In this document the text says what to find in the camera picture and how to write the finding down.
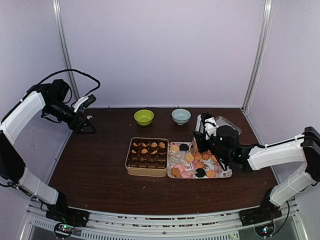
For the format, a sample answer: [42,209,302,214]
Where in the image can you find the metal serving tongs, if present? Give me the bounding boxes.
[190,140,199,158]

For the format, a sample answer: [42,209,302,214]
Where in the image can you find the gold cookie tin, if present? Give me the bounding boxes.
[125,137,169,177]

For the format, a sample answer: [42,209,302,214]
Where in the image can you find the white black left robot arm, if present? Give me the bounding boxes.
[0,79,96,222]

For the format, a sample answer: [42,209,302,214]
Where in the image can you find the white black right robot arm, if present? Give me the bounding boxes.
[193,125,320,226]

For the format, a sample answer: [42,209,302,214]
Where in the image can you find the floral cookie tray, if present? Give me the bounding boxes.
[167,142,233,179]

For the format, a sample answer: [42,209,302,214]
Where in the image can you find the black sandwich cookie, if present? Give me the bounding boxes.
[195,168,206,178]

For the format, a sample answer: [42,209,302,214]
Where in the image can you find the round patterned biscuit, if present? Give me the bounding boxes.
[170,145,180,152]

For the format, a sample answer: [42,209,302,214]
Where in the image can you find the pink round cookie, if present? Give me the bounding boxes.
[174,164,185,173]

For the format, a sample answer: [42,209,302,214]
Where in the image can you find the light blue striped bowl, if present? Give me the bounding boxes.
[171,108,191,126]

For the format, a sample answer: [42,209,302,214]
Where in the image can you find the green bowl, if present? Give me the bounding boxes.
[134,109,155,126]

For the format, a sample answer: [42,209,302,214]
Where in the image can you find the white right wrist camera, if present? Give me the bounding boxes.
[195,112,219,140]

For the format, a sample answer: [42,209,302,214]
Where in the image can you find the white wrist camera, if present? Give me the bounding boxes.
[71,94,97,113]
[195,112,219,140]

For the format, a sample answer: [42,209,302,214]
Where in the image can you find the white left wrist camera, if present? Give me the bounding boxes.
[71,94,97,113]

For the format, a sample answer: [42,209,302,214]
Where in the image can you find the aluminium front rail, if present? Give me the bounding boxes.
[19,196,310,240]

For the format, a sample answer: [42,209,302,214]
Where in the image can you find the aluminium corner post left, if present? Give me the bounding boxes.
[52,0,81,104]

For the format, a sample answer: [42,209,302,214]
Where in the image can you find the aluminium corner post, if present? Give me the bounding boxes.
[52,0,81,104]
[242,0,274,115]

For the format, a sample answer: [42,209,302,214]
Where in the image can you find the aluminium corner post right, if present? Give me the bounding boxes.
[242,0,274,115]

